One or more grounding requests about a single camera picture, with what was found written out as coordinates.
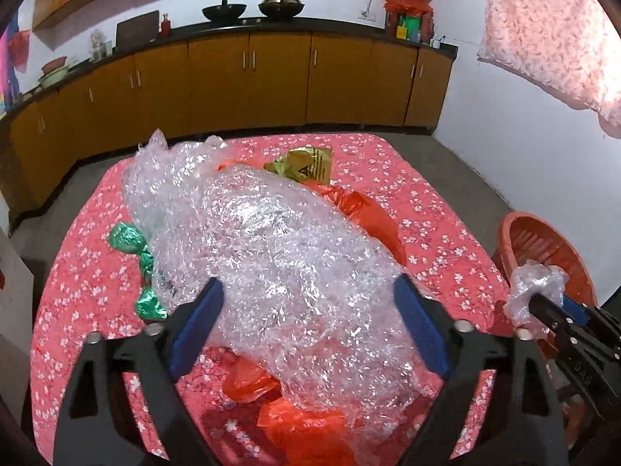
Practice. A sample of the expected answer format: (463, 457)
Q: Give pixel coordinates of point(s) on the yellow-green foil packet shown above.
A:
(305, 165)

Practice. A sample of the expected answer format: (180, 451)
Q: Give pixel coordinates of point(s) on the pink floral hanging cloth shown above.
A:
(548, 34)

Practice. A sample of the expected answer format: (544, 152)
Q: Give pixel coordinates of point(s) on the small clear plastic wrap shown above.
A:
(524, 296)

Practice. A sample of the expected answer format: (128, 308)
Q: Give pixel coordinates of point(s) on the black wok with lid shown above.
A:
(224, 9)
(281, 7)

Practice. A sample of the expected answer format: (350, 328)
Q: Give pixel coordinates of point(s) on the red plastic bag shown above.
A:
(19, 51)
(301, 427)
(361, 213)

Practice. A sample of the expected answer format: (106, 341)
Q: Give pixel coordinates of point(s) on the large clear bubble wrap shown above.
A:
(291, 262)

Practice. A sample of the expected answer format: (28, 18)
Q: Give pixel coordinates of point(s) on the red bag on counter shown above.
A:
(407, 5)

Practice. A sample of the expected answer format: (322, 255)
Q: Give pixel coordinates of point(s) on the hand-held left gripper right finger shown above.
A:
(418, 325)

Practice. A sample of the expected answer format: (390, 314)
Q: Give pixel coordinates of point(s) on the red hanging plastic bag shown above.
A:
(19, 51)

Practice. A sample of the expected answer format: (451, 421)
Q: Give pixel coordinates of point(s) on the wooden base cabinets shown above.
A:
(276, 77)

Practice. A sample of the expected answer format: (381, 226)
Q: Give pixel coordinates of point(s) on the green box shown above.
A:
(411, 26)

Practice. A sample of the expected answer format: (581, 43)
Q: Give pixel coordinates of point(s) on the brown cutting board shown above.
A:
(138, 29)

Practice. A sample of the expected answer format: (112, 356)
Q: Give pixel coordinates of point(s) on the green plastic bag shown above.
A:
(127, 238)

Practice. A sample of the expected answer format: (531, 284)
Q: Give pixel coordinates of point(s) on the colourful hanging cloth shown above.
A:
(6, 77)

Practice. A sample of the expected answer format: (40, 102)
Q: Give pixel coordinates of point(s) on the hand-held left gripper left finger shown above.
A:
(199, 330)

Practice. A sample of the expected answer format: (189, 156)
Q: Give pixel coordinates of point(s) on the clear glass jar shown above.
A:
(98, 44)

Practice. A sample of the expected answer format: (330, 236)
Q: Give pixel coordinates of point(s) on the black kitchen countertop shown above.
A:
(291, 23)

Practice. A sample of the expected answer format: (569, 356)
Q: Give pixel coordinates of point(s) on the red basin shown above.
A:
(54, 64)

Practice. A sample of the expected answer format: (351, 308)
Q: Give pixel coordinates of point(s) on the small red bottle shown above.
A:
(166, 26)

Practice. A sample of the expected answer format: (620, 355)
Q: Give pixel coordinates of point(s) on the red plastic basket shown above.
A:
(543, 242)

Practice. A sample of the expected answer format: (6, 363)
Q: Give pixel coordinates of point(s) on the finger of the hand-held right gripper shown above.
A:
(548, 310)
(576, 309)

